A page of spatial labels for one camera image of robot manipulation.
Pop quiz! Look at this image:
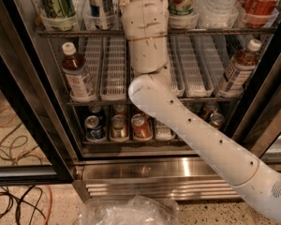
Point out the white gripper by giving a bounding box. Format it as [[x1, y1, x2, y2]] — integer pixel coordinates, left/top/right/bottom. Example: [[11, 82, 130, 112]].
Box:
[[119, 0, 169, 40]]

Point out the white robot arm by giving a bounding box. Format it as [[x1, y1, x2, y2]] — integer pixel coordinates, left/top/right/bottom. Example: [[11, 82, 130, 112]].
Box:
[[119, 0, 281, 224]]

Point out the slim blue silver can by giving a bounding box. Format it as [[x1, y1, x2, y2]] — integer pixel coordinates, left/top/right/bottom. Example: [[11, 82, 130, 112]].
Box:
[[89, 0, 114, 30]]

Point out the green can top shelf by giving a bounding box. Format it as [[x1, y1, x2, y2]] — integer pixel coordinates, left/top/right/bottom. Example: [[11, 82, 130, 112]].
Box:
[[41, 0, 75, 31]]

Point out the red coca-cola can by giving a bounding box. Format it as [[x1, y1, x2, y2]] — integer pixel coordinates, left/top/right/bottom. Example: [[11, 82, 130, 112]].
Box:
[[244, 0, 278, 28]]

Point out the red can bottom shelf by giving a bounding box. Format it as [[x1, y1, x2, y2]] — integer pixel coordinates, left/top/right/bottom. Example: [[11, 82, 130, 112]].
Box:
[[131, 108, 152, 141]]

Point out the gold can bottom shelf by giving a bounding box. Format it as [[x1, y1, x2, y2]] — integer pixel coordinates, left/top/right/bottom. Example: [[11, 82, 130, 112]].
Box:
[[111, 104, 128, 140]]

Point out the blue pepsi can bottom shelf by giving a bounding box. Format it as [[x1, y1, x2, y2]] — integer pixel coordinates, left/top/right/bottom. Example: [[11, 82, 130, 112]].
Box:
[[84, 105, 106, 140]]

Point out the bronze can bottom shelf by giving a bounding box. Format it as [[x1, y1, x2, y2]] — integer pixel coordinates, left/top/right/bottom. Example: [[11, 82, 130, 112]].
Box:
[[200, 101, 225, 129]]

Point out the left glass fridge door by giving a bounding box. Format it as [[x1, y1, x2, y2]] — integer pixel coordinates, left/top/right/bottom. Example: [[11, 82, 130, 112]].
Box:
[[0, 54, 73, 186]]

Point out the glass fridge door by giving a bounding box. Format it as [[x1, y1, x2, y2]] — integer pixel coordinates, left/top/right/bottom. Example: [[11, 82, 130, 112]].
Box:
[[225, 20, 281, 166], [0, 54, 73, 186]]

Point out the right glass fridge door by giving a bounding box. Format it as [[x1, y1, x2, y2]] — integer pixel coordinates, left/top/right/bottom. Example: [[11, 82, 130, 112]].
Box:
[[225, 20, 281, 166]]

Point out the steel fridge bottom grille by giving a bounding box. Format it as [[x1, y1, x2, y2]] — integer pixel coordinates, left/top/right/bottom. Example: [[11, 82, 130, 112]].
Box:
[[72, 157, 281, 203]]

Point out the clear water bottle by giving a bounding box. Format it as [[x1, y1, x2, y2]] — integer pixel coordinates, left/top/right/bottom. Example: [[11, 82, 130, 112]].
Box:
[[197, 0, 238, 29]]

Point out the left tea bottle white cap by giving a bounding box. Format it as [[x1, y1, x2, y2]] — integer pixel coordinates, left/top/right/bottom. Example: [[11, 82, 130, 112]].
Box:
[[62, 42, 95, 102]]

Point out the tea bottle white cap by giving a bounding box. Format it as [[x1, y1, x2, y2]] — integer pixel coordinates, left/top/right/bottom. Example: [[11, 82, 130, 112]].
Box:
[[62, 42, 95, 102], [218, 38, 261, 93]]

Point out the right tea bottle white cap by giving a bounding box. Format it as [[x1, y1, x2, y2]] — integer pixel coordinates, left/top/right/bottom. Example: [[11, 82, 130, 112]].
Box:
[[218, 38, 261, 93]]

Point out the clear plastic bin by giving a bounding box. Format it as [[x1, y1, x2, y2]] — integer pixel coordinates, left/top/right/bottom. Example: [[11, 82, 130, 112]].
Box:
[[79, 195, 180, 225]]

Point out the top wire shelf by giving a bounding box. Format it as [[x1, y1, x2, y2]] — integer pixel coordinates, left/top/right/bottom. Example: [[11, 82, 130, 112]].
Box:
[[37, 27, 277, 38]]

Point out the wire shelf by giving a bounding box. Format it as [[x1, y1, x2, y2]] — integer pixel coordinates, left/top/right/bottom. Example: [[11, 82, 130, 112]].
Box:
[[37, 27, 277, 38], [67, 97, 240, 106]]

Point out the middle wire shelf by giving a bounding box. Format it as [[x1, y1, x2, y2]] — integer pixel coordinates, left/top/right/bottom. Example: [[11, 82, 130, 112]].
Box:
[[67, 97, 240, 106]]

